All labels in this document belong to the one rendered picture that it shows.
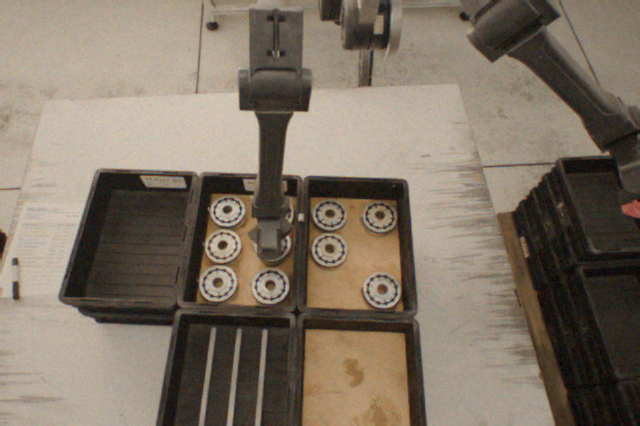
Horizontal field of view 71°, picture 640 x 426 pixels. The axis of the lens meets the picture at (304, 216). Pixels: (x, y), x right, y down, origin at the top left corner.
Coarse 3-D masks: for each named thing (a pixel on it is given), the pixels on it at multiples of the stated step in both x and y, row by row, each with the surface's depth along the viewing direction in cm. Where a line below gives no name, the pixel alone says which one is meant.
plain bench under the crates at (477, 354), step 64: (64, 128) 164; (128, 128) 164; (192, 128) 164; (256, 128) 164; (320, 128) 165; (384, 128) 165; (448, 128) 165; (64, 192) 152; (448, 192) 152; (448, 256) 142; (0, 320) 132; (64, 320) 132; (448, 320) 132; (512, 320) 132; (0, 384) 124; (64, 384) 124; (128, 384) 124; (448, 384) 124; (512, 384) 124
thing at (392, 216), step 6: (372, 204) 132; (378, 204) 132; (384, 204) 132; (366, 210) 131; (372, 210) 131; (390, 210) 131; (366, 216) 130; (390, 216) 130; (396, 216) 130; (366, 222) 129; (372, 222) 129; (384, 222) 129; (390, 222) 129; (372, 228) 128; (378, 228) 128; (384, 228) 128; (390, 228) 128
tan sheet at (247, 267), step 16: (208, 224) 132; (256, 224) 132; (256, 256) 127; (240, 272) 125; (256, 272) 125; (288, 272) 125; (240, 288) 123; (272, 288) 123; (256, 304) 121; (288, 304) 121
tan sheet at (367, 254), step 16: (352, 208) 135; (352, 224) 132; (352, 240) 130; (368, 240) 130; (384, 240) 130; (352, 256) 128; (368, 256) 128; (384, 256) 128; (320, 272) 125; (336, 272) 125; (352, 272) 125; (368, 272) 125; (384, 272) 125; (320, 288) 123; (336, 288) 123; (352, 288) 123; (400, 288) 123; (320, 304) 121; (336, 304) 121; (352, 304) 121; (400, 304) 121
